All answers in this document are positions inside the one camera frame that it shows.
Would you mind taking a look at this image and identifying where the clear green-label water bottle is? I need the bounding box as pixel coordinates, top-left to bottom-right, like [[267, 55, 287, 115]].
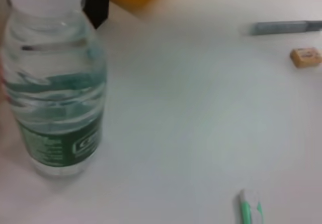
[[1, 0, 108, 178]]

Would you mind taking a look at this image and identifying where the black mesh pen holder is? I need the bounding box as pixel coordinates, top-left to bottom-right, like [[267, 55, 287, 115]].
[[82, 0, 111, 30]]

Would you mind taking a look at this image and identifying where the gray marker pen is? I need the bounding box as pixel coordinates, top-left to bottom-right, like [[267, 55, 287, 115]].
[[248, 20, 322, 36]]

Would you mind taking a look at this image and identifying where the beige eraser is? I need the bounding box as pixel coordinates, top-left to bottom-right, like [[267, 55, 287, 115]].
[[289, 46, 322, 68]]

